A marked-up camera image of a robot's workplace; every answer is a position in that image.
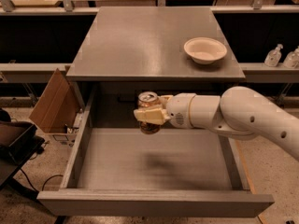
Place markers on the orange soda can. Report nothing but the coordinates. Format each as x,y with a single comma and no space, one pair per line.
148,99

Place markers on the white paper bowl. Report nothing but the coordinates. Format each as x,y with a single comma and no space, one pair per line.
204,50

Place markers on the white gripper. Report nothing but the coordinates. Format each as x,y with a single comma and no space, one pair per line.
177,110

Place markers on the open cardboard box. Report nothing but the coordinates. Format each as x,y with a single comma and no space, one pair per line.
57,111

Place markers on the grey drawer cabinet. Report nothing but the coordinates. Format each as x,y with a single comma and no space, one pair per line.
136,49

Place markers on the open grey top drawer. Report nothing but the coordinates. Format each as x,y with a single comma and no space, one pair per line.
116,170

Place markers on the clear sanitizer bottle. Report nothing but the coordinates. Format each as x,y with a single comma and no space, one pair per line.
273,56
292,59

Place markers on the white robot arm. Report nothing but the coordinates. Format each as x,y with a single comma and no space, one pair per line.
240,113

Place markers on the black tray on stand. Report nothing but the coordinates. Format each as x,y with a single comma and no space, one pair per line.
18,142

